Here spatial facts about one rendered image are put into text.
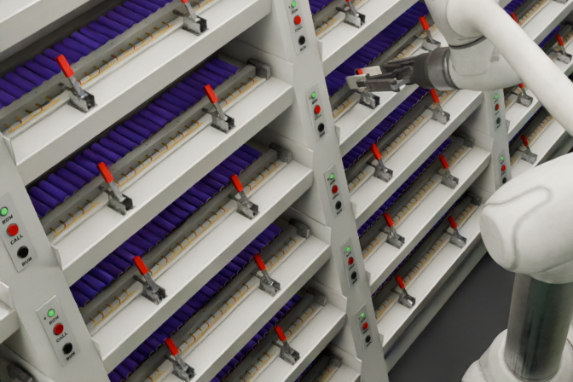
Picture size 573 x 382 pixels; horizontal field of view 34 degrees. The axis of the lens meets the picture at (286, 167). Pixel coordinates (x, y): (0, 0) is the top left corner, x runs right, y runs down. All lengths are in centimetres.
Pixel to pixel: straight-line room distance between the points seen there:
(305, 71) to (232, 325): 53
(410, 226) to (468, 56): 68
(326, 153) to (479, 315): 86
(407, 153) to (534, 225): 103
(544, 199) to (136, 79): 67
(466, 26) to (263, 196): 52
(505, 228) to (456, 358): 125
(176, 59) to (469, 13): 52
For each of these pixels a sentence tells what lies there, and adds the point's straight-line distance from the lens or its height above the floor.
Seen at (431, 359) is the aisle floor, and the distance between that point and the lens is 252.
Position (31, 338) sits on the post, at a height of 89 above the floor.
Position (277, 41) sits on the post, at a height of 105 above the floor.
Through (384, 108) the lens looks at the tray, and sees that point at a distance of 212.
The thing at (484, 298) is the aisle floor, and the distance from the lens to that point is 268.
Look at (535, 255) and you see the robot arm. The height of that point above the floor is 96.
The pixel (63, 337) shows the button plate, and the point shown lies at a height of 85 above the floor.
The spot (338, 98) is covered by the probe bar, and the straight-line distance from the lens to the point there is 207.
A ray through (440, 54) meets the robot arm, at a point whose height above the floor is 92.
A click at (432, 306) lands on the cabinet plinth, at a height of 4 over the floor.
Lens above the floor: 179
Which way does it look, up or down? 32 degrees down
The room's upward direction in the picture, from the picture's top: 14 degrees counter-clockwise
